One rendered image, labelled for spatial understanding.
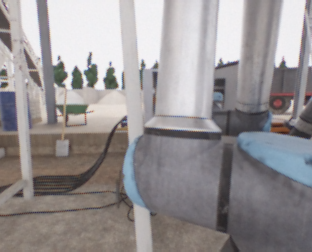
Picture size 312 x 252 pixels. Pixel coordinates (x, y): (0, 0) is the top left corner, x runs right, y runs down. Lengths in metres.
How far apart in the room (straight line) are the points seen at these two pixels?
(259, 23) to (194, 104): 0.28
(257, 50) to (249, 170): 0.32
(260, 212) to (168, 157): 0.14
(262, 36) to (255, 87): 0.12
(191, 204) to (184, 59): 0.23
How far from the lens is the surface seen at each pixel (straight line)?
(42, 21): 6.10
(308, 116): 0.93
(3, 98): 5.03
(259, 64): 0.52
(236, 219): 0.29
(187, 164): 0.28
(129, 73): 0.80
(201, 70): 0.31
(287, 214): 0.28
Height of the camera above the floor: 1.05
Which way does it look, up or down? 9 degrees down
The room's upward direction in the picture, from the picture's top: straight up
